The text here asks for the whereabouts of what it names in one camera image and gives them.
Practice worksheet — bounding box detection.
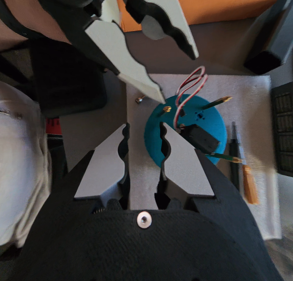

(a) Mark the black perforated box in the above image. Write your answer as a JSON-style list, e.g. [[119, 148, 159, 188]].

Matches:
[[30, 38, 108, 118]]

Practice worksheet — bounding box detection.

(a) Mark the black precision screwdriver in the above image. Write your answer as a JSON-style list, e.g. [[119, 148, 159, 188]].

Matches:
[[229, 121, 241, 192]]

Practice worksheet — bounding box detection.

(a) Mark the person's white shirt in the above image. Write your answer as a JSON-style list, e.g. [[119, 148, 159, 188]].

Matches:
[[0, 81, 52, 247]]

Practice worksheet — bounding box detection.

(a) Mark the black screwdriver bit tray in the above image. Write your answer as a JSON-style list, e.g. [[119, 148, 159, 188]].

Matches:
[[271, 82, 293, 176]]

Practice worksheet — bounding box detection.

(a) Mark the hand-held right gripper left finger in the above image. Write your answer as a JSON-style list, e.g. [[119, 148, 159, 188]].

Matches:
[[74, 123, 131, 210]]

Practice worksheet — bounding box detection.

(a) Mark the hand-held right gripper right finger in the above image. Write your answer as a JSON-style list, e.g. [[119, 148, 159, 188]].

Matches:
[[155, 122, 215, 210]]

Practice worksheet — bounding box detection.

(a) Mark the red white black servo cable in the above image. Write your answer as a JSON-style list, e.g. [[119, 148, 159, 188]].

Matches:
[[173, 66, 209, 129]]

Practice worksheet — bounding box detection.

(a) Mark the person's left hand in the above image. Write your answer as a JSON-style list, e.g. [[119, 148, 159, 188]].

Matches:
[[2, 0, 72, 45]]

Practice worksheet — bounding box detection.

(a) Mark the black wristband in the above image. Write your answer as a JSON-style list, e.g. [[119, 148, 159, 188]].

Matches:
[[0, 0, 31, 39]]

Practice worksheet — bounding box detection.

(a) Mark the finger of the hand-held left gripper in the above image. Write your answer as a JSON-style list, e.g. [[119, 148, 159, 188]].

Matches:
[[121, 0, 199, 60], [85, 0, 167, 104]]

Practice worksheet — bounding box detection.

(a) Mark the blue round base plate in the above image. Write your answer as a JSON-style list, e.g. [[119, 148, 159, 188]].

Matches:
[[144, 94, 227, 168]]

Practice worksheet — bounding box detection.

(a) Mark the person's left forearm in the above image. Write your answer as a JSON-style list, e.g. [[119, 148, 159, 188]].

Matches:
[[0, 19, 21, 39]]

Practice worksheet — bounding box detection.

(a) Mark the white foam sheet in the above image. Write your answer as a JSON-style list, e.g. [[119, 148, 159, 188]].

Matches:
[[126, 73, 282, 241]]

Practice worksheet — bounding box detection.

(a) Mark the orange cardboard box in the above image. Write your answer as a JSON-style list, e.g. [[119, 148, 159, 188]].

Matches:
[[114, 0, 291, 32]]

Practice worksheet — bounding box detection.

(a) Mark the orange handled screwdriver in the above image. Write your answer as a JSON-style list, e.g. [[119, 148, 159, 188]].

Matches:
[[236, 135, 259, 205]]

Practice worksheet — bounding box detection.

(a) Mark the dark grey case sleeve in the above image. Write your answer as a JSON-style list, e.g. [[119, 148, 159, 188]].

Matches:
[[244, 0, 293, 75]]

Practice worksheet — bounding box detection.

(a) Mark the black servo motor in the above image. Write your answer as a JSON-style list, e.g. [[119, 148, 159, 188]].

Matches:
[[183, 124, 221, 154]]

